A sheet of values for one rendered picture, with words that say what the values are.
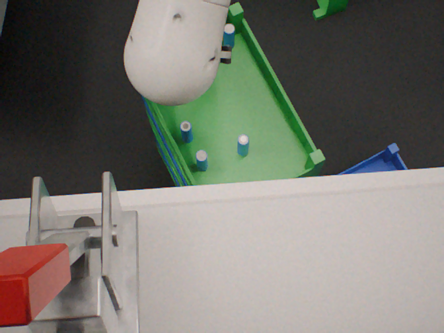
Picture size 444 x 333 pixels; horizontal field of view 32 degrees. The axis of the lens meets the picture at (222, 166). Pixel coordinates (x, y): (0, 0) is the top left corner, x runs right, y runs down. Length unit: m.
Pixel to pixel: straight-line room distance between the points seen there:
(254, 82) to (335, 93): 0.55
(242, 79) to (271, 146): 0.13
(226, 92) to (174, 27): 0.47
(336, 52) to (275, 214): 1.68
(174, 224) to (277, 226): 0.03
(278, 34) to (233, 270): 1.70
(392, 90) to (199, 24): 1.06
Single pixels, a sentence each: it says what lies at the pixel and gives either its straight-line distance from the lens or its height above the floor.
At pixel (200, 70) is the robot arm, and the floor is 0.91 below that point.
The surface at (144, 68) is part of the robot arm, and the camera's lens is 0.86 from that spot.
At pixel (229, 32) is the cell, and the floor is 0.55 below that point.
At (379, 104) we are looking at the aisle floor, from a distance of 1.85.
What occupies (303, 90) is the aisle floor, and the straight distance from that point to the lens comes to 1.84.
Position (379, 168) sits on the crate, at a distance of 1.80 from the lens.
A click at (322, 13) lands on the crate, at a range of 1.90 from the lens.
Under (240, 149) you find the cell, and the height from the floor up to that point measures 0.52.
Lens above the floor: 1.71
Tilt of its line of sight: 75 degrees down
